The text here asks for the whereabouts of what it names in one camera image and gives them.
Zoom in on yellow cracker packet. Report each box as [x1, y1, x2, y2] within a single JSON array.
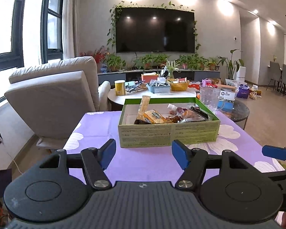
[[143, 110, 169, 124]]

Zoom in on long gold snack stick packet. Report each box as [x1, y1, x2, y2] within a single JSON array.
[[134, 96, 151, 125]]

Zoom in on purple floral tablecloth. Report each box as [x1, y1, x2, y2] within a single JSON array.
[[64, 112, 284, 183]]

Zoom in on brown biscuits clear packet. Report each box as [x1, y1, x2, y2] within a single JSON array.
[[179, 110, 206, 123]]

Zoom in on dark round side table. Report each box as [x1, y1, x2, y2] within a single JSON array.
[[221, 100, 250, 130]]

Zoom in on green cardboard box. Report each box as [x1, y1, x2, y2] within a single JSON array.
[[118, 98, 221, 148]]

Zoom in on clear glass mug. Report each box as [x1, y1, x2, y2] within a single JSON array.
[[200, 85, 226, 114]]

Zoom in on blue white carton box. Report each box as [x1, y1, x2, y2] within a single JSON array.
[[218, 88, 235, 113]]

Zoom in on round white coffee table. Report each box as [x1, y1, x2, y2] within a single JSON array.
[[107, 88, 198, 105]]

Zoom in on purple gift bag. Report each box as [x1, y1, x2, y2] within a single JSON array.
[[237, 84, 251, 99]]

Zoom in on yellow woven basket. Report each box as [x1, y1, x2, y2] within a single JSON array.
[[168, 81, 189, 92]]

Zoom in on beige sofa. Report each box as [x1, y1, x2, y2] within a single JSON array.
[[4, 56, 111, 149]]

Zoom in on yellow canister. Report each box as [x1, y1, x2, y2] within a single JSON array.
[[115, 80, 126, 96]]

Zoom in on grey blue storage tray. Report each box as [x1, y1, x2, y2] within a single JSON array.
[[146, 83, 170, 94]]

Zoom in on tv console cabinet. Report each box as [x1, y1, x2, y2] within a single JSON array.
[[97, 69, 221, 86]]

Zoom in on black wall television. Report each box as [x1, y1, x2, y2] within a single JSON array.
[[115, 7, 196, 53]]

